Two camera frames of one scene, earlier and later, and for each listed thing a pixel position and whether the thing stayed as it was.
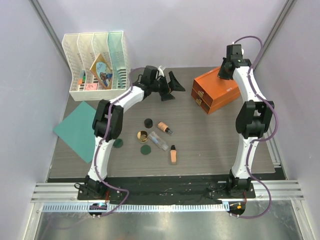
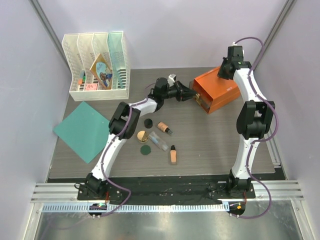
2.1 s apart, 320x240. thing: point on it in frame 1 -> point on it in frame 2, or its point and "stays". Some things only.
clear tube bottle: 158,140 stays
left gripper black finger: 167,97 -> 188,94
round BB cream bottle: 164,127 stays
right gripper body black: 223,73 stays
